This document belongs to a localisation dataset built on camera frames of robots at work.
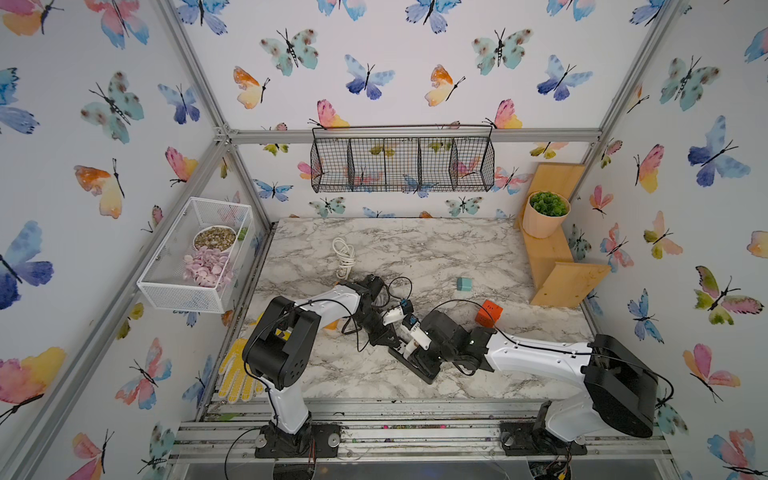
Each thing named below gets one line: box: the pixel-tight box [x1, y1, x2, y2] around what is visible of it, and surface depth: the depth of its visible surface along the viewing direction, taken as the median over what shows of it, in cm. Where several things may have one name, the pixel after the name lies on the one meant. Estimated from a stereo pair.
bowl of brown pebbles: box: [192, 225, 237, 252], surface depth 71 cm
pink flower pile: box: [183, 247, 233, 289], surface depth 64 cm
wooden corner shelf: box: [515, 162, 611, 308], surface depth 101 cm
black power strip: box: [388, 339, 441, 385], surface depth 83 cm
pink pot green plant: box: [522, 190, 571, 238], surface depth 103 cm
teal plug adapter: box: [456, 277, 473, 291], surface depth 104 cm
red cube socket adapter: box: [475, 299, 503, 328], surface depth 94 cm
